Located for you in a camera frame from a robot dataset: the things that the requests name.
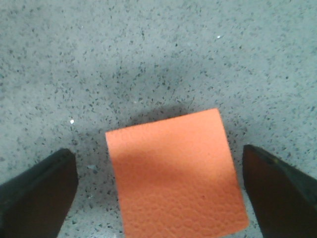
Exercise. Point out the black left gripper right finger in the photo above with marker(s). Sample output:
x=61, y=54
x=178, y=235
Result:
x=284, y=199

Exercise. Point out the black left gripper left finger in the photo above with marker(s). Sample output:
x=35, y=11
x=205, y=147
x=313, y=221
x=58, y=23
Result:
x=35, y=203

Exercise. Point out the orange foam cube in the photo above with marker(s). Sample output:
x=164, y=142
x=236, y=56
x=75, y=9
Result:
x=176, y=178

